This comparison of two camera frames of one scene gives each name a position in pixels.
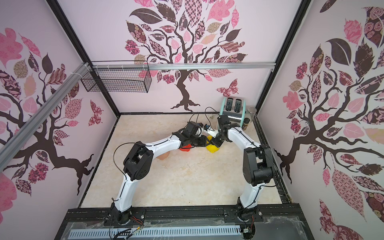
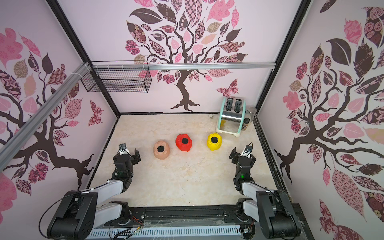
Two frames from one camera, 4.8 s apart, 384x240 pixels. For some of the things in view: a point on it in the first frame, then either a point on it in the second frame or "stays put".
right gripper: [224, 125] -> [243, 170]
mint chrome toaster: [234, 108] stays put
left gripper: [200, 145] -> [137, 157]
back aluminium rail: [186, 66] stays put
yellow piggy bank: [212, 148] stays put
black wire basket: [119, 80] stays put
